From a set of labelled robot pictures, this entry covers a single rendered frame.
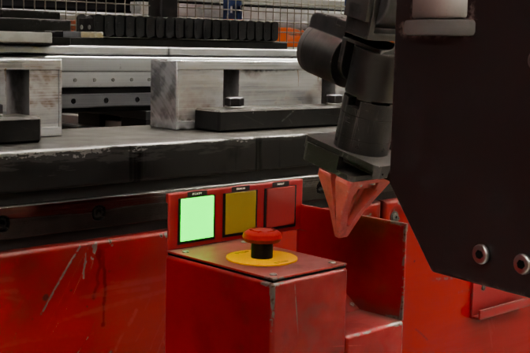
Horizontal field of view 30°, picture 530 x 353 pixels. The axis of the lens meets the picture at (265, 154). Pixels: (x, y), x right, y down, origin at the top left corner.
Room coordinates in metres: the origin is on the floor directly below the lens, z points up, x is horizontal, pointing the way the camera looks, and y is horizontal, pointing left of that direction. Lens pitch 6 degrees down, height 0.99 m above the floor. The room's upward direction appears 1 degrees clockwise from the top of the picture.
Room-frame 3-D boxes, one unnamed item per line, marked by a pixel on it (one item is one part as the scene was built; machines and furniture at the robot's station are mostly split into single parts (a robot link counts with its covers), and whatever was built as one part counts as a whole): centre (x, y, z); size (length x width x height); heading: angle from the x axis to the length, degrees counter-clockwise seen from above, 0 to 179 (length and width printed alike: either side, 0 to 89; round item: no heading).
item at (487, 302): (1.65, -0.41, 0.59); 0.15 x 0.02 x 0.07; 133
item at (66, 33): (1.42, 0.32, 1.01); 0.26 x 0.12 x 0.05; 43
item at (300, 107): (1.44, -0.03, 0.89); 0.30 x 0.05 x 0.03; 133
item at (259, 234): (0.98, 0.00, 0.79); 0.04 x 0.04 x 0.04
